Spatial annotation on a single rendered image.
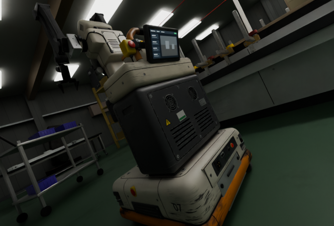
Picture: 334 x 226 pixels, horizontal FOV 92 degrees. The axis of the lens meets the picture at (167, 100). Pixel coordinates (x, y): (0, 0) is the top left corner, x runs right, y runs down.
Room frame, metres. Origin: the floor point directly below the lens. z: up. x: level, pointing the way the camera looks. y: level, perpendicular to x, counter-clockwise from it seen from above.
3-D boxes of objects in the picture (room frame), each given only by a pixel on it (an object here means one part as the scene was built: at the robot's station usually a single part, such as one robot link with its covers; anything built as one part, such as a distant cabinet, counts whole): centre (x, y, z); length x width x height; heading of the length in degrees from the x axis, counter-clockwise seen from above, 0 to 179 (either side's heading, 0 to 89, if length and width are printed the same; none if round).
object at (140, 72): (0.96, 0.03, 0.59); 0.55 x 0.34 x 0.83; 138
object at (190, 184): (1.02, 0.10, 0.16); 0.67 x 0.64 x 0.25; 48
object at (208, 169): (0.82, -0.16, 0.23); 0.41 x 0.02 x 0.08; 138
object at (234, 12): (1.53, -0.95, 0.91); 0.04 x 0.04 x 0.48; 49
